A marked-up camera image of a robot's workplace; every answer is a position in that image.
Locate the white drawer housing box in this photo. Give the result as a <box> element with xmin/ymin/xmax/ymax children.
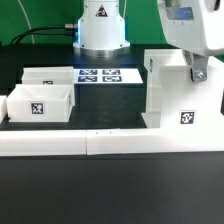
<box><xmin>142</xmin><ymin>49</ymin><xmax>224</xmax><ymax>128</ymax></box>

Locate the white rear drawer tray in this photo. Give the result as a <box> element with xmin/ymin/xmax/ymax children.
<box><xmin>22</xmin><ymin>66</ymin><xmax>74</xmax><ymax>85</ymax></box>

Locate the white drawer tray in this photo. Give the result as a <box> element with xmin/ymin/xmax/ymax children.
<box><xmin>6</xmin><ymin>84</ymin><xmax>74</xmax><ymax>122</ymax></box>
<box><xmin>22</xmin><ymin>66</ymin><xmax>74</xmax><ymax>85</ymax></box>

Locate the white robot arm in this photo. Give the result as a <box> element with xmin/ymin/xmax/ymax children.
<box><xmin>73</xmin><ymin>0</ymin><xmax>224</xmax><ymax>82</ymax></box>

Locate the white front drawer tray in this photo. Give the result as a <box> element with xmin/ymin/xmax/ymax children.
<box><xmin>6</xmin><ymin>84</ymin><xmax>74</xmax><ymax>122</ymax></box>

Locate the black cable bundle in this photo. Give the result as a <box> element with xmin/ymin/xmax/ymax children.
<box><xmin>9</xmin><ymin>23</ymin><xmax>80</xmax><ymax>46</ymax></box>

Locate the white thin cable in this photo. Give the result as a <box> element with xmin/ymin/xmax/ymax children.
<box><xmin>17</xmin><ymin>0</ymin><xmax>36</xmax><ymax>45</ymax></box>

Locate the white fiducial marker sheet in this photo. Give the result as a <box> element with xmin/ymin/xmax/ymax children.
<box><xmin>73</xmin><ymin>68</ymin><xmax>143</xmax><ymax>84</ymax></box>

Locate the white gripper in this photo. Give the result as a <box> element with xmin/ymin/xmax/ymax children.
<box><xmin>157</xmin><ymin>0</ymin><xmax>224</xmax><ymax>82</ymax></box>

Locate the white front barrier wall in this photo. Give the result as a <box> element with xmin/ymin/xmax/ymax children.
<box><xmin>0</xmin><ymin>128</ymin><xmax>224</xmax><ymax>157</ymax></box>

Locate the white left barrier block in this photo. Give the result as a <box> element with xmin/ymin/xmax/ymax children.
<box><xmin>0</xmin><ymin>95</ymin><xmax>7</xmax><ymax>123</ymax></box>

